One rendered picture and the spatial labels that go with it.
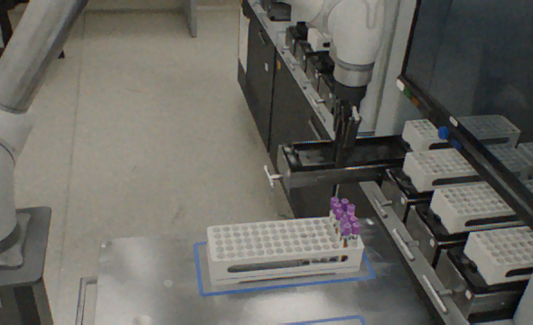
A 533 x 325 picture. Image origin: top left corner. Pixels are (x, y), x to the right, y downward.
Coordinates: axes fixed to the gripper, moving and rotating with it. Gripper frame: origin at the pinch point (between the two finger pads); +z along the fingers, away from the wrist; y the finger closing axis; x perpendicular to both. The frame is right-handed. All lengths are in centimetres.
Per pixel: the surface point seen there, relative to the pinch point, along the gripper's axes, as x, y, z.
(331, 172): 2.5, -2.2, 4.6
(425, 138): -23.1, -0.1, -2.3
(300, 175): 11.0, -2.2, 4.6
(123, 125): 58, 167, 83
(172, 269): 46, -32, 2
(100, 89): 70, 212, 83
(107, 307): 58, -40, 2
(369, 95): -20.3, 30.3, 0.2
